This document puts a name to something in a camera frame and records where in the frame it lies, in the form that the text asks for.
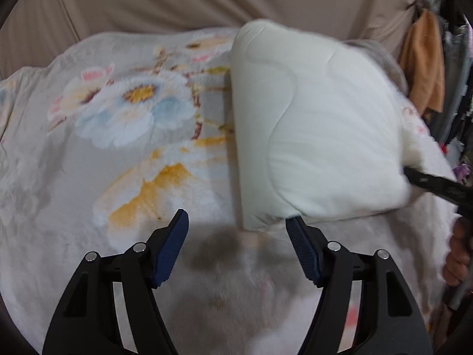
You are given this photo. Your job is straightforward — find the dark hanging clothes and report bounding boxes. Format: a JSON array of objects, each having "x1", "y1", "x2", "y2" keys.
[{"x1": 435, "y1": 6, "x2": 473, "y2": 189}]

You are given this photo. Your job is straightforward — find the person's right hand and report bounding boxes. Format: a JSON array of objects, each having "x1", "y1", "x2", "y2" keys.
[{"x1": 443, "y1": 217, "x2": 472, "y2": 287}]

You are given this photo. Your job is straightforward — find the orange hanging garment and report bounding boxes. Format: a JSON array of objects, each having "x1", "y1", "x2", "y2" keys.
[{"x1": 399, "y1": 9, "x2": 445, "y2": 116}]

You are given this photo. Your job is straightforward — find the grey floral fleece blanket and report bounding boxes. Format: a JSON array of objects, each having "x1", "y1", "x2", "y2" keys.
[{"x1": 0, "y1": 25, "x2": 463, "y2": 355}]

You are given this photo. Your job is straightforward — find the beige draped sheet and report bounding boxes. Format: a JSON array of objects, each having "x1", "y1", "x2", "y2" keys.
[{"x1": 1, "y1": 0, "x2": 415, "y2": 77}]

